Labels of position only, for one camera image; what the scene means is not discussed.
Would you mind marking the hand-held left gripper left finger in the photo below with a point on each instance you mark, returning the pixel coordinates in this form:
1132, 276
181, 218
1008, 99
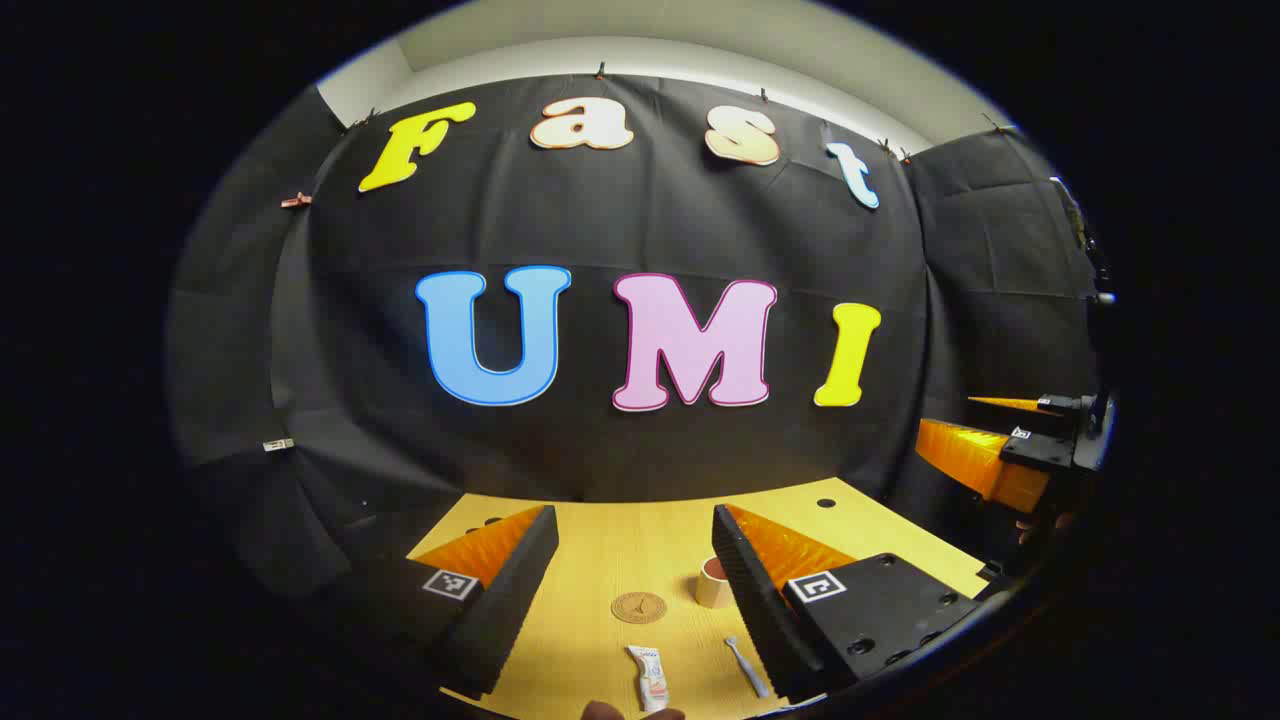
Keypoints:
510, 600

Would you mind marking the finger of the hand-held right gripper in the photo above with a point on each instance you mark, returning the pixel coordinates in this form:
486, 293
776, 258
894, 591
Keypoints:
985, 465
1040, 404

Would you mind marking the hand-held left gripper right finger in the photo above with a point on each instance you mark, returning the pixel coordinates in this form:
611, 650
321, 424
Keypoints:
760, 610

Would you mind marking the grey-blue toothbrush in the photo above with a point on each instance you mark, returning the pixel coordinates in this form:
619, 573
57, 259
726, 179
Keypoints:
746, 668

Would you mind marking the round cork coaster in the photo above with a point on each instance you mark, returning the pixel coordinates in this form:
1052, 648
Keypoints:
639, 608

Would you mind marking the white toothpaste tube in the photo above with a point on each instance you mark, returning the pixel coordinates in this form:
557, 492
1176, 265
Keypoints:
650, 675

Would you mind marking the wooden desktop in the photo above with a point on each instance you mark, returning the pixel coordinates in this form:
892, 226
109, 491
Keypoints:
600, 560

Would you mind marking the black metal stand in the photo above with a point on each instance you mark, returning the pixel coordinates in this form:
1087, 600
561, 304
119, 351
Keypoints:
1085, 240

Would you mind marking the small white tag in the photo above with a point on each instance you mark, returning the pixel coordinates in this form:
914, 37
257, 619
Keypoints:
278, 444

